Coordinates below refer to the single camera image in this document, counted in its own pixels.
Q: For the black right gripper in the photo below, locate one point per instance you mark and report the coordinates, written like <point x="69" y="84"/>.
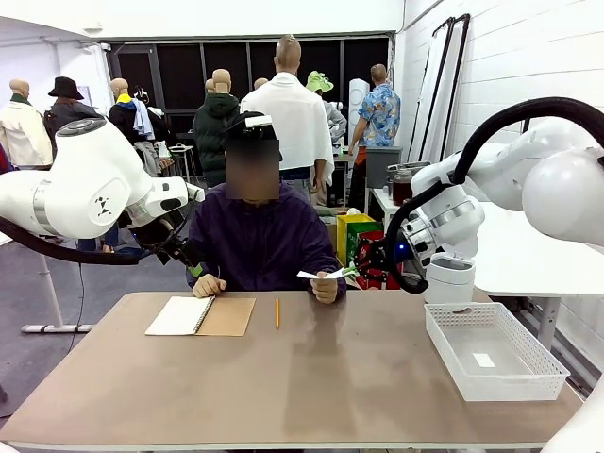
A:
<point x="380" y="262"/>

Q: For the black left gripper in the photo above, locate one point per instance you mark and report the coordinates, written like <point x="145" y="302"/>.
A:
<point x="177" y="250"/>

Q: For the white notebook sheet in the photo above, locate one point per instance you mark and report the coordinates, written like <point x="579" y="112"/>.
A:
<point x="321" y="274"/>

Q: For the spiral notebook with brown cover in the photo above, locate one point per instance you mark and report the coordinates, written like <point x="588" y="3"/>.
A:
<point x="179" y="316"/>

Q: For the yellow pencil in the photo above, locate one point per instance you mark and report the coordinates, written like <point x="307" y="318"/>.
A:
<point x="277" y="313"/>

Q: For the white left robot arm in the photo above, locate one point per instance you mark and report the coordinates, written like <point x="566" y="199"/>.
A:
<point x="94" y="179"/>

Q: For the person's right hand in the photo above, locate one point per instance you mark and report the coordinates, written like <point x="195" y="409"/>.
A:
<point x="208" y="286"/>

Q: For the person's left hand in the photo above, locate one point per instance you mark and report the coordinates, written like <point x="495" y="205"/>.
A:
<point x="325" y="289"/>

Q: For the red bag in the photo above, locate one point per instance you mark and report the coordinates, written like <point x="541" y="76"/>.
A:
<point x="368" y="236"/>

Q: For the small white side table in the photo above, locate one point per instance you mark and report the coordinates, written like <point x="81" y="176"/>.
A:
<point x="380" y="200"/>

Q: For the person in purple jacket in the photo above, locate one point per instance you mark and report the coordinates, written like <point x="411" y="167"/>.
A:
<point x="264" y="240"/>

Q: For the white cylindrical bin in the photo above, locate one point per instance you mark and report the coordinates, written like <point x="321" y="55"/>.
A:
<point x="448" y="278"/>

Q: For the glass jar with dark liquid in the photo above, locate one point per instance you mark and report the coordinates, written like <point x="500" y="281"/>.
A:
<point x="401" y="189"/>

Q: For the grey cabinet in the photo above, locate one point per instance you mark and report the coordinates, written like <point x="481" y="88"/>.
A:
<point x="382" y="165"/>

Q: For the metal utensil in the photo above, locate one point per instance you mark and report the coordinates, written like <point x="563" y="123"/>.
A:
<point x="406" y="165"/>

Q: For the white background stool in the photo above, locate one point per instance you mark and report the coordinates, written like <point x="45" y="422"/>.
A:
<point x="181" y="148"/>

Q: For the white table with foot bar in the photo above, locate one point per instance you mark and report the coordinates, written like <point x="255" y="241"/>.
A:
<point x="52" y="292"/>

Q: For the small white basket label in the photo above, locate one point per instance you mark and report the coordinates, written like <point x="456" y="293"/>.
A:
<point x="484" y="360"/>

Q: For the black cap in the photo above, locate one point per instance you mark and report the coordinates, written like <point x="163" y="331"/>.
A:
<point x="240" y="129"/>

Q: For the mannequin in dark green puffer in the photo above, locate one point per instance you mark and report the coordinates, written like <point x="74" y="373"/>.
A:
<point x="212" y="122"/>

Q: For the large white table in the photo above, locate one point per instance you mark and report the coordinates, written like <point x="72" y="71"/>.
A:
<point x="519" y="264"/>

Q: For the mannequin in floral blue shirt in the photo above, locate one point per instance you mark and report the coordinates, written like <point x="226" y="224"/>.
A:
<point x="380" y="113"/>

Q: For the mannequin with yellow collar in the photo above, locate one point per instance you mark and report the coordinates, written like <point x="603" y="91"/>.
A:
<point x="123" y="118"/>

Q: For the white tower appliance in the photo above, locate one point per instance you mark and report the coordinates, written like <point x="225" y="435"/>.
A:
<point x="358" y="94"/>

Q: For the bare tan mannequin head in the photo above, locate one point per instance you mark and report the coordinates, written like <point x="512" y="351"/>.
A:
<point x="261" y="84"/>
<point x="208" y="86"/>

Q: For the white perforated plastic basket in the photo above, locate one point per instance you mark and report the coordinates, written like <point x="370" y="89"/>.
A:
<point x="519" y="382"/>

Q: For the black framed white panel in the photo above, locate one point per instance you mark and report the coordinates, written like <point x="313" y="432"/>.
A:
<point x="455" y="94"/>
<point x="434" y="94"/>

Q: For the mannequin in white cape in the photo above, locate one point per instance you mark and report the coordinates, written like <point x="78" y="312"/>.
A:
<point x="292" y="94"/>

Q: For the mannequin with green hat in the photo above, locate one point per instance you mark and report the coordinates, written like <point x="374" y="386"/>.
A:
<point x="318" y="81"/>

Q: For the mannequin in cream jacket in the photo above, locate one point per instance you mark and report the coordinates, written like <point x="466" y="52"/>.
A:
<point x="23" y="132"/>

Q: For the figure with black hat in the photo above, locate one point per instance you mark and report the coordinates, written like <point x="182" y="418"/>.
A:
<point x="66" y="87"/>

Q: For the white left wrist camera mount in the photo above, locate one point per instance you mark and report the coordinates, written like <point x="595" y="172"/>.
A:
<point x="196" y="192"/>

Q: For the white head-mounted camera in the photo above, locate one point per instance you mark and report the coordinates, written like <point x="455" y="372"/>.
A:
<point x="258" y="121"/>

